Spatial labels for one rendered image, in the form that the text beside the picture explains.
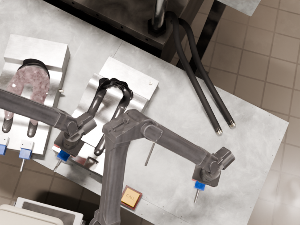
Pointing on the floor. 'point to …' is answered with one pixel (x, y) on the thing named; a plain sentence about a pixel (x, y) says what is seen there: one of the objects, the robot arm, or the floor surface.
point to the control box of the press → (205, 40)
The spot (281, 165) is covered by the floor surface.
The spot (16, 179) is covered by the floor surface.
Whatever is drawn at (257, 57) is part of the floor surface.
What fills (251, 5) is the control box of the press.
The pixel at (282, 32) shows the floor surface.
